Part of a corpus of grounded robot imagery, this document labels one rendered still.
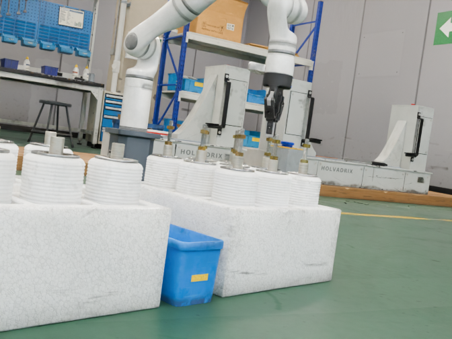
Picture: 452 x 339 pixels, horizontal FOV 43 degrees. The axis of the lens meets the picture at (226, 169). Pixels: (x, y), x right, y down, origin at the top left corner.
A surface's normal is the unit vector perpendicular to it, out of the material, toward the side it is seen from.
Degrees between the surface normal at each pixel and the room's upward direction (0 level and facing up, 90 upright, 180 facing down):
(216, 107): 90
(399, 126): 68
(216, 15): 88
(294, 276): 90
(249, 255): 90
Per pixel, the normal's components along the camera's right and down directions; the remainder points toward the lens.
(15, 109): 0.49, 0.11
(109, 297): 0.71, 0.13
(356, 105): -0.86, -0.09
